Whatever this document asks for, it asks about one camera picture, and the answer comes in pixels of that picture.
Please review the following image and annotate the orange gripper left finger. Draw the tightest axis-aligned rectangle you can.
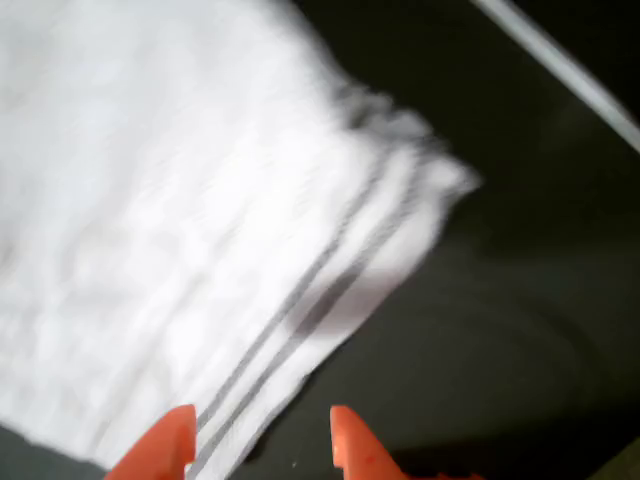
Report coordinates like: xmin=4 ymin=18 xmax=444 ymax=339
xmin=103 ymin=403 xmax=198 ymax=480

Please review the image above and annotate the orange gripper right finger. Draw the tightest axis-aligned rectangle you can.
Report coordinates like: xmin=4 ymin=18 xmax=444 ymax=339
xmin=329 ymin=404 xmax=484 ymax=480

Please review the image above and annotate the white grey-striped towel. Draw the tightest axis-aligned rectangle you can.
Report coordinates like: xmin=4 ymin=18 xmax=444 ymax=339
xmin=0 ymin=0 xmax=484 ymax=480

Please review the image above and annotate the black fabric mat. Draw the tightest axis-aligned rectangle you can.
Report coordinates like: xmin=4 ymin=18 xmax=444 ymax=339
xmin=0 ymin=0 xmax=640 ymax=480

